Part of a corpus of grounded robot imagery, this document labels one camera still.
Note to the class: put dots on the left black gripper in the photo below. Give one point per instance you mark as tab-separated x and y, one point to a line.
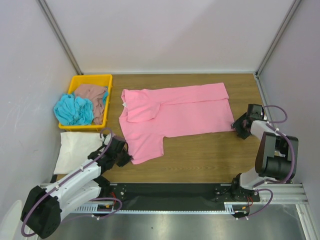
127	158

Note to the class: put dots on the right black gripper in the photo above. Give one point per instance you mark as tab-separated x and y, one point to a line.
241	125

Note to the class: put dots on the pink t shirt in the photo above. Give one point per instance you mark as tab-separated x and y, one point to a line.
149	116

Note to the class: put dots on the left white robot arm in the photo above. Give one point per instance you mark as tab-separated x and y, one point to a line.
46	208

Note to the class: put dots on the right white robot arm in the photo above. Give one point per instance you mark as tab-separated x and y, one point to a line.
276	159

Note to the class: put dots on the folded white t shirt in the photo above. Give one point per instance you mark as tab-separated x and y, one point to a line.
74	150

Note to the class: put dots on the mauve t shirt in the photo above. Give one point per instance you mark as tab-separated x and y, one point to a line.
98	96

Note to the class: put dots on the turquoise t shirt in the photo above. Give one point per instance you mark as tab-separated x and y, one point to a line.
73	110

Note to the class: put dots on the yellow plastic bin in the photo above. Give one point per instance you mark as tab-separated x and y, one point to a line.
101	80

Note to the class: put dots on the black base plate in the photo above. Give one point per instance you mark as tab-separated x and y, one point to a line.
182	193

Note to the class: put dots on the grey slotted cable duct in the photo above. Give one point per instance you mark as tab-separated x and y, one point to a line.
224	208

